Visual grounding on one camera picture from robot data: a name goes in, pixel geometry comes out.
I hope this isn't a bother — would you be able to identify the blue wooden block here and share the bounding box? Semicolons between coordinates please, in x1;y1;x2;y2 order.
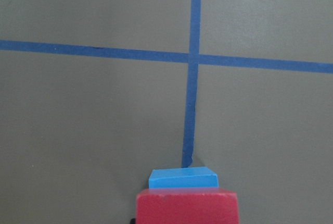
148;167;219;189

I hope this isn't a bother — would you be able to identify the red wooden block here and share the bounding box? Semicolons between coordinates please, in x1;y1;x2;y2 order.
136;188;240;224

